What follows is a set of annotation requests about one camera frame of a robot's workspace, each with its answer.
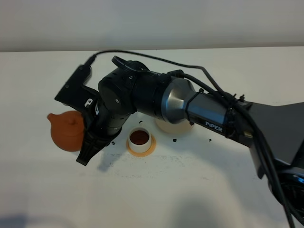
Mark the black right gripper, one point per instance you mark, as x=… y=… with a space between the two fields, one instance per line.
x=130 y=88

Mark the brown clay teapot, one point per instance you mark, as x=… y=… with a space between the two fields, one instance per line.
x=67 y=130

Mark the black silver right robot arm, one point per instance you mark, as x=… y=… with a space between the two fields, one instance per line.
x=274 y=134

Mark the beige round teapot saucer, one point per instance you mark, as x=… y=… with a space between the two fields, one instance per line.
x=179 y=128

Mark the right white teacup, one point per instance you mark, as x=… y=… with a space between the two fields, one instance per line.
x=140 y=136

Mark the right orange coaster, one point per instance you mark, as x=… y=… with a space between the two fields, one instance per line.
x=137 y=150

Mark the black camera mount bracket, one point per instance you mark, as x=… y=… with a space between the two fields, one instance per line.
x=75 y=93

